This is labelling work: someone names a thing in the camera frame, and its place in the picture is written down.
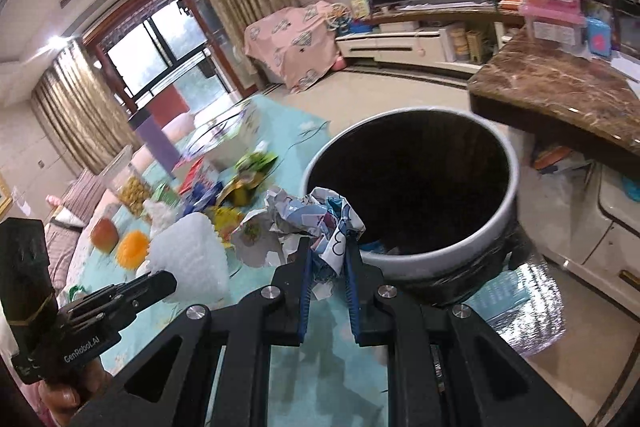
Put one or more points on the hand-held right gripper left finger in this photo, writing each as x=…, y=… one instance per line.
x=305, y=307

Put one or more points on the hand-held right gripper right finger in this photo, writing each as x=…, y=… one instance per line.
x=351, y=307

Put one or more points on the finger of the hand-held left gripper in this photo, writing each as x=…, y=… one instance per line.
x=145, y=289

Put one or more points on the printed paper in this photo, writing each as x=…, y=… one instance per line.
x=305, y=212

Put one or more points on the yellow crinkled wrapper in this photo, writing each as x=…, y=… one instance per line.
x=225, y=218

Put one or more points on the blue snack packet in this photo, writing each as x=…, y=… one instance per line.
x=202, y=194

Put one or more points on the round white trash bin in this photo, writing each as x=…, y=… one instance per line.
x=450, y=253

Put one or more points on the person's left hand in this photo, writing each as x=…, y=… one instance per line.
x=65, y=399

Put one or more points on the orange fruit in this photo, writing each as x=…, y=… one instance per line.
x=132, y=249

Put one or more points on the red apple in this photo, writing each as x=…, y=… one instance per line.
x=104, y=234

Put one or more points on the white crumpled tissue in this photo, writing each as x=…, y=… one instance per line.
x=162, y=213

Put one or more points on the white printed wrapper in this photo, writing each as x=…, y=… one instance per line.
x=255, y=242

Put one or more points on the pink sofa with cushions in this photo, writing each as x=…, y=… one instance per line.
x=75, y=212

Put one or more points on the clear jar of yellow snacks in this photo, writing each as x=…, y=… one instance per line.
x=131, y=189

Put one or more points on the red and white carton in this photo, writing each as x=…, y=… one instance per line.
x=192, y=174

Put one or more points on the gold foil wrapper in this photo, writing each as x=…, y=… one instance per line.
x=240, y=192

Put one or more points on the purple bottle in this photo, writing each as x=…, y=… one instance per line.
x=155, y=134

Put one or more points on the silver foil bag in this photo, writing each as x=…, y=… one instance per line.
x=520, y=302

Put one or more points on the colourful board game box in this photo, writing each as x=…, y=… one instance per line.
x=225, y=132

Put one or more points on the glass balcony door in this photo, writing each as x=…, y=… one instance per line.
x=160, y=52

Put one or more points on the white television cabinet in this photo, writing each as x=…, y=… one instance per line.
x=400, y=47

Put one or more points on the pink cloth covered furniture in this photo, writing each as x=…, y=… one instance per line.
x=290, y=42

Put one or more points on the toy ferris wheel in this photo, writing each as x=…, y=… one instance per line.
x=340, y=18

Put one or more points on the brown marble table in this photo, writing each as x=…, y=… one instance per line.
x=565, y=92

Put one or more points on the pink storage boxes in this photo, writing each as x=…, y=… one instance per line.
x=550, y=2

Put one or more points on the blue toy case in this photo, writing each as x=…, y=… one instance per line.
x=597, y=38

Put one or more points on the gold picture frame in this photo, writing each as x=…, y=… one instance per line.
x=3, y=194

